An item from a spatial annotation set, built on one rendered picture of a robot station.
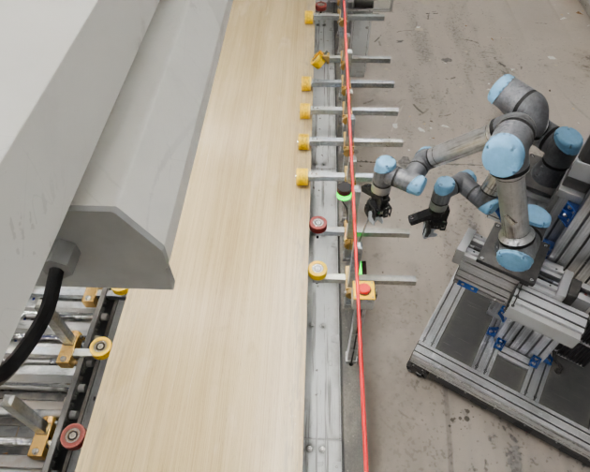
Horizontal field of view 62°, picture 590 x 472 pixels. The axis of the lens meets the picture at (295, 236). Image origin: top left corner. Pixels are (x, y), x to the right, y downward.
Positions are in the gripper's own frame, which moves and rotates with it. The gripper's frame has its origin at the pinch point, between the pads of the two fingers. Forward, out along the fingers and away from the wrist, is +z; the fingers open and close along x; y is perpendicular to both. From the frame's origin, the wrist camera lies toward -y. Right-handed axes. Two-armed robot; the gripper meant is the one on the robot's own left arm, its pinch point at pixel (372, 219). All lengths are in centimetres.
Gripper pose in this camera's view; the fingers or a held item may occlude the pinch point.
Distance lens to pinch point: 209.9
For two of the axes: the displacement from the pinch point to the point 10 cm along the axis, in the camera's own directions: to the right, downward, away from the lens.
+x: 9.5, -2.4, 1.9
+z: 0.1, 6.3, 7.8
